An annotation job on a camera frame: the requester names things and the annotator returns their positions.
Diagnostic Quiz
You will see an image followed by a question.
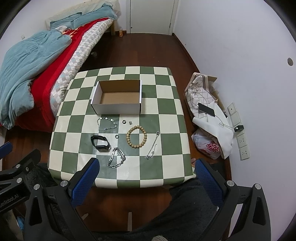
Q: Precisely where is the black fitness band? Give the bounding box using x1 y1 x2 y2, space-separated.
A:
90 135 110 152

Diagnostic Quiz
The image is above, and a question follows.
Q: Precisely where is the thin silver chain necklace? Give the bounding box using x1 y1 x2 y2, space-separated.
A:
144 131 161 160

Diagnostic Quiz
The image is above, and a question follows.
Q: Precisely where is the teal blue blanket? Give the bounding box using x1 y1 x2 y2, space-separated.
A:
1 1 117 129

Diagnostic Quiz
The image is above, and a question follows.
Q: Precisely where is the white door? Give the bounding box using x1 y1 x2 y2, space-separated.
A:
126 0 179 36

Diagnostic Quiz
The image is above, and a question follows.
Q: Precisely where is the wooden bead bracelet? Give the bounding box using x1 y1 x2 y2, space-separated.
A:
126 125 148 149

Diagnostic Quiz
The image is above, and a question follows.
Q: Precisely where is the white cardboard box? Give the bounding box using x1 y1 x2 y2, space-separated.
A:
91 79 142 115

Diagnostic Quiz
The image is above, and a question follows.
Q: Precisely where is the silver pearl bracelet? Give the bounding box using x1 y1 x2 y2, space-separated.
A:
97 117 118 132

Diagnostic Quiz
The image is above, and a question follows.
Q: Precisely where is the white red plastic bag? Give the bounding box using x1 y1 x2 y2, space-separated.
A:
191 128 221 160

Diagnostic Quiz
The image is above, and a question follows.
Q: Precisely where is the green white checkered tablecloth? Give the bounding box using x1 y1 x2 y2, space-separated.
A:
48 66 195 188

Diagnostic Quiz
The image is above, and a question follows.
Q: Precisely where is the black smartphone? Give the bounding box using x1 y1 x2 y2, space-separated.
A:
198 102 215 117

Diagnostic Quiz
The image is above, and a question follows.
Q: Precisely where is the white wall socket strip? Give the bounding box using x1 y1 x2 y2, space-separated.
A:
227 102 250 160

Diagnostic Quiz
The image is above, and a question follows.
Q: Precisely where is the chunky silver chain bracelet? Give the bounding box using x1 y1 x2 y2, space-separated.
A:
107 147 127 169

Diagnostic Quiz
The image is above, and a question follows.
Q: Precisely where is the small bottle on floor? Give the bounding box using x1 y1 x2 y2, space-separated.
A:
119 27 123 37

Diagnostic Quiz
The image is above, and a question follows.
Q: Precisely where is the bed with red sheet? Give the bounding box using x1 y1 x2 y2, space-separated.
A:
15 1 120 132

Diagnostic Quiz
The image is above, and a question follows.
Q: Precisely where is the black charger plug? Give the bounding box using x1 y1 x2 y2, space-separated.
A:
234 125 244 132

